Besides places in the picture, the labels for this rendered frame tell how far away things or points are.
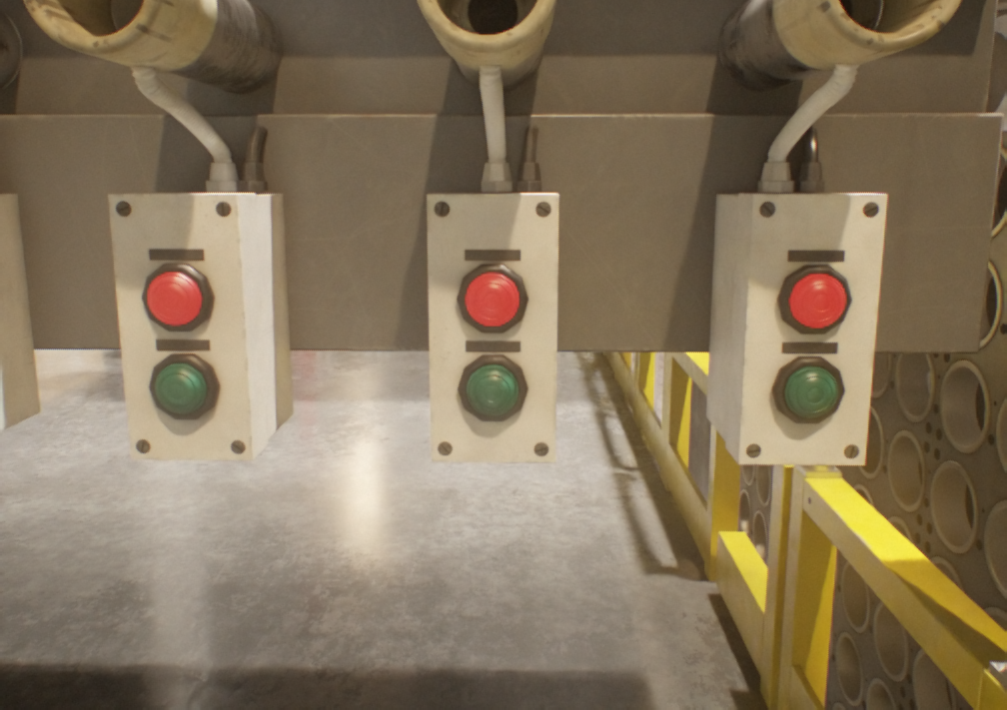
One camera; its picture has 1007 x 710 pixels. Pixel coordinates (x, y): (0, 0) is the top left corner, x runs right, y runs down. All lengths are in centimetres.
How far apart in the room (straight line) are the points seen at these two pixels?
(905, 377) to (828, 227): 245
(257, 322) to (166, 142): 15
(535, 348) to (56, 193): 33
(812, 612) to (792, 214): 85
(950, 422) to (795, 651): 149
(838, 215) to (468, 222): 20
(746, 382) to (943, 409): 220
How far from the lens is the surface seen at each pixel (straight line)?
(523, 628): 154
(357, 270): 55
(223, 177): 55
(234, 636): 159
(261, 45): 55
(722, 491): 167
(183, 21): 44
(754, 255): 46
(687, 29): 58
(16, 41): 65
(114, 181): 59
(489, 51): 38
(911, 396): 291
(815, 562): 121
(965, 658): 83
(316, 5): 59
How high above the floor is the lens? 77
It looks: 10 degrees down
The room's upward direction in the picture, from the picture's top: straight up
